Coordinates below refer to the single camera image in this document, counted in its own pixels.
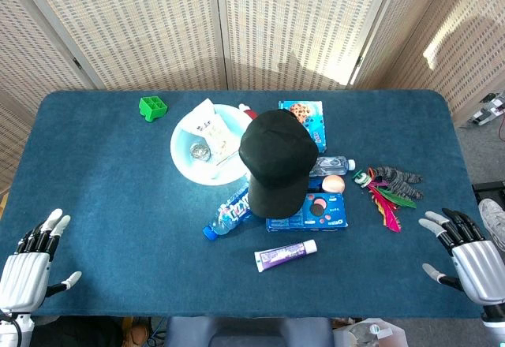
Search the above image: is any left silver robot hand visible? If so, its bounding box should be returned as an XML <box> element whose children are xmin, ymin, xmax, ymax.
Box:
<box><xmin>0</xmin><ymin>207</ymin><xmax>83</xmax><ymax>315</ymax></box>

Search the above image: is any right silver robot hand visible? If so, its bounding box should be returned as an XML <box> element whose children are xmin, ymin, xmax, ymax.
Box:
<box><xmin>417</xmin><ymin>207</ymin><xmax>505</xmax><ymax>307</ymax></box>

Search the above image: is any black baseball cap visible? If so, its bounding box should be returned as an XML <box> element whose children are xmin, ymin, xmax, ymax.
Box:
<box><xmin>238</xmin><ymin>109</ymin><xmax>320</xmax><ymax>219</ymax></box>

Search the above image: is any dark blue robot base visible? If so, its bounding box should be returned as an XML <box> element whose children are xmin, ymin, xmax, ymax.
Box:
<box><xmin>163</xmin><ymin>316</ymin><xmax>335</xmax><ymax>347</ymax></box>

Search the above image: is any grey sneaker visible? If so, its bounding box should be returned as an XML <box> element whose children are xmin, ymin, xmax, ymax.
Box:
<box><xmin>478</xmin><ymin>198</ymin><xmax>505</xmax><ymax>252</ymax></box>

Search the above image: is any black bag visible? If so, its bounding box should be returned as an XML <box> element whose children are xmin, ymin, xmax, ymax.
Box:
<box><xmin>31</xmin><ymin>315</ymin><xmax>127</xmax><ymax>347</ymax></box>

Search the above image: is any black box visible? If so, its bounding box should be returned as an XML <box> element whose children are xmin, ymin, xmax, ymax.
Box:
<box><xmin>472</xmin><ymin>181</ymin><xmax>505</xmax><ymax>206</ymax></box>

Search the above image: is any colourful feather shuttlecock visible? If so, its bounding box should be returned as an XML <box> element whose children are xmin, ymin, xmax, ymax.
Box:
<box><xmin>353</xmin><ymin>167</ymin><xmax>417</xmax><ymax>233</ymax></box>

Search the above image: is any blue carpet table cover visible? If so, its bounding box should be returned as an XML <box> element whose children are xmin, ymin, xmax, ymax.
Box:
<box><xmin>0</xmin><ymin>89</ymin><xmax>499</xmax><ymax>319</ymax></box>

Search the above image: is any clear plastic container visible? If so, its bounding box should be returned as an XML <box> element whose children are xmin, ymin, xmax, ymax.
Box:
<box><xmin>335</xmin><ymin>317</ymin><xmax>410</xmax><ymax>347</ymax></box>

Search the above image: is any electronics board on floor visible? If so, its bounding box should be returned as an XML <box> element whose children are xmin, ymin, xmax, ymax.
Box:
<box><xmin>467</xmin><ymin>92</ymin><xmax>505</xmax><ymax>127</ymax></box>

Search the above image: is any blue Oreo cookie box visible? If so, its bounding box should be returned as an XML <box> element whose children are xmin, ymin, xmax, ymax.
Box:
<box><xmin>265</xmin><ymin>192</ymin><xmax>349</xmax><ymax>233</ymax></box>

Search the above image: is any peach coloured ball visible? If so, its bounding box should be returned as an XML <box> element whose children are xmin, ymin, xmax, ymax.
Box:
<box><xmin>321</xmin><ymin>174</ymin><xmax>346</xmax><ymax>194</ymax></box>

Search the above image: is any clear white-capped water bottle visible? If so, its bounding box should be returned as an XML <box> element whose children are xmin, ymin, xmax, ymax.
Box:
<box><xmin>309</xmin><ymin>156</ymin><xmax>357</xmax><ymax>177</ymax></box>

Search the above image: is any purple toothpaste tube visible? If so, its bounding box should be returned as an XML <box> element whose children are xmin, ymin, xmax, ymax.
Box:
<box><xmin>253</xmin><ymin>239</ymin><xmax>318</xmax><ymax>273</ymax></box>

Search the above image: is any light blue plastic basin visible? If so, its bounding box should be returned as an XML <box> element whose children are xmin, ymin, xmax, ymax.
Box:
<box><xmin>170</xmin><ymin>103</ymin><xmax>256</xmax><ymax>185</ymax></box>

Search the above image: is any green plastic block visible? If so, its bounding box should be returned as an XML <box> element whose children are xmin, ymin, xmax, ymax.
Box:
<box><xmin>138</xmin><ymin>96</ymin><xmax>169</xmax><ymax>123</ymax></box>

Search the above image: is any blue-labelled drink bottle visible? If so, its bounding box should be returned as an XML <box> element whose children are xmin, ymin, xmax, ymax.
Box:
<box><xmin>202</xmin><ymin>183</ymin><xmax>253</xmax><ymax>241</ymax></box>

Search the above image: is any blue chocolate chip cookie box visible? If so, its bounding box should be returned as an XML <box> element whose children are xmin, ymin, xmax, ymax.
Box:
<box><xmin>278</xmin><ymin>100</ymin><xmax>327</xmax><ymax>154</ymax></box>

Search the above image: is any white snack packet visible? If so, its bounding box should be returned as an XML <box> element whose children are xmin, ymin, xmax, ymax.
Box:
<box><xmin>181</xmin><ymin>98</ymin><xmax>217</xmax><ymax>139</ymax></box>

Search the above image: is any nut snack packet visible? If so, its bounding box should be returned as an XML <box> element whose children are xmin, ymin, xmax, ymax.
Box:
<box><xmin>204</xmin><ymin>114</ymin><xmax>240</xmax><ymax>165</ymax></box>

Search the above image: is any red and white bottle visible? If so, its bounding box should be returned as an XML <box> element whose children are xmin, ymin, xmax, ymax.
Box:
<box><xmin>238</xmin><ymin>103</ymin><xmax>260</xmax><ymax>121</ymax></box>

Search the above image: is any beige woven folding screen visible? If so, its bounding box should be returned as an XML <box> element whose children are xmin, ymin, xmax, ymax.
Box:
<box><xmin>0</xmin><ymin>0</ymin><xmax>505</xmax><ymax>194</ymax></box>

